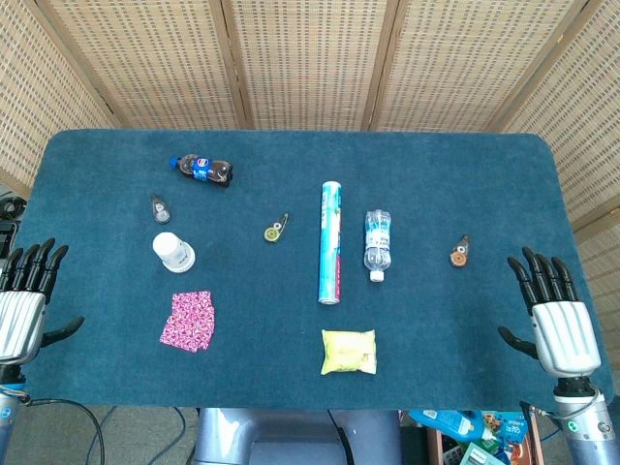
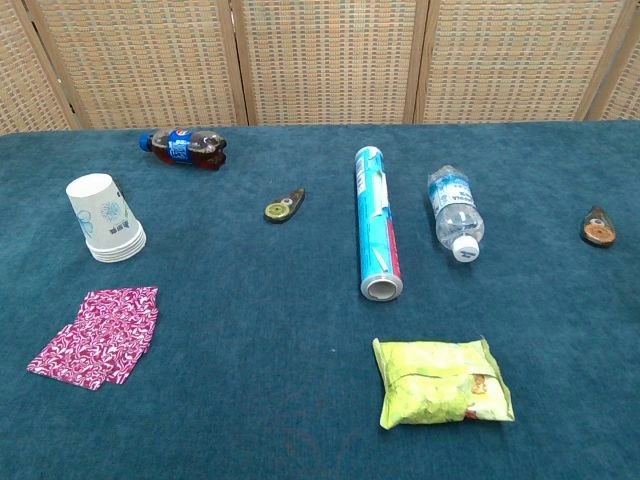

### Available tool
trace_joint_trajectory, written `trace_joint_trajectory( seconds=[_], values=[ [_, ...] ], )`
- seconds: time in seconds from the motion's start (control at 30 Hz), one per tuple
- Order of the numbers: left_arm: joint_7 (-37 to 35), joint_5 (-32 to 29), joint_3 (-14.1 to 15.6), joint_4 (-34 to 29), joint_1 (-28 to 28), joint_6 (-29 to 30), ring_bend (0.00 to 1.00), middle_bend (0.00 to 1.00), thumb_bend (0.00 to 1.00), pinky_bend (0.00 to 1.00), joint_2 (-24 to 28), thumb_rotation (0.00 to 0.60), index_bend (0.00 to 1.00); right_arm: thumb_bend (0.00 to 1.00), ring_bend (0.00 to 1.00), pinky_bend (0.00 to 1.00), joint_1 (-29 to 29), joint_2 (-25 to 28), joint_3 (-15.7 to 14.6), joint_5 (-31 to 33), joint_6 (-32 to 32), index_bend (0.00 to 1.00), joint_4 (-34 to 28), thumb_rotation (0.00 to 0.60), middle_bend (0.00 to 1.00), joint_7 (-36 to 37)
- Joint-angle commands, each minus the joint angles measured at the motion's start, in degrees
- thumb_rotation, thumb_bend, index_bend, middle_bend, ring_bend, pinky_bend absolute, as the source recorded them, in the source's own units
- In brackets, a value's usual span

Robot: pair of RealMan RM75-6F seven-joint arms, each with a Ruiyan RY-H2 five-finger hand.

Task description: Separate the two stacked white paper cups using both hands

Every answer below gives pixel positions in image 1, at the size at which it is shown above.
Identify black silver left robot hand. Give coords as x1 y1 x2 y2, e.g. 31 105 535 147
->
0 236 86 367

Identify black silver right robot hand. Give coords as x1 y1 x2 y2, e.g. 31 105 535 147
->
497 245 603 379

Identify stack of white paper cups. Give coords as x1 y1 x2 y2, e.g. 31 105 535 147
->
151 232 197 274

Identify black equipment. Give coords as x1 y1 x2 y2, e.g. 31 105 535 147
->
0 191 28 258

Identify orange correction tape dispenser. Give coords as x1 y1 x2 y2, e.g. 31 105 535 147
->
448 233 471 268

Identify blue plastic bottle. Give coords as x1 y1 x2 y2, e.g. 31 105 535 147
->
408 409 485 442

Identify pink patterned paper packets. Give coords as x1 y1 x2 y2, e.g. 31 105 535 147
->
159 290 217 354

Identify reddish-brown storage box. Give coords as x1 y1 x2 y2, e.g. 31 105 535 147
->
425 411 543 465

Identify grey correction tape dispenser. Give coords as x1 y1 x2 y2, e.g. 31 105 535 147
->
150 193 172 225

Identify clear water bottle white cap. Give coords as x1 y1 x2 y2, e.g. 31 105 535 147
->
363 209 392 283

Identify yellow-green snack pack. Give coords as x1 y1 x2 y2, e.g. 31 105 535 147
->
320 328 378 377

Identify small cola bottle blue label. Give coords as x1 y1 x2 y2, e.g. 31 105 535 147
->
170 153 234 188

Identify teal cling film roll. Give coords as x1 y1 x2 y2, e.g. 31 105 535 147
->
317 180 346 305

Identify blue carpet table cover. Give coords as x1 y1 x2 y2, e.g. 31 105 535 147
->
0 128 611 413

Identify green correction tape dispenser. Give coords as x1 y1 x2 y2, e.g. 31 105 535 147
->
263 211 291 242

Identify grey-blue robot torso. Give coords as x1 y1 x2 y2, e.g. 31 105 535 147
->
192 407 403 465

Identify woven bamboo folding screen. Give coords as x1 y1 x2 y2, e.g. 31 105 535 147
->
0 0 620 311

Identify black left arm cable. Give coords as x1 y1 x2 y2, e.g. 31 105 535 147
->
16 396 108 465

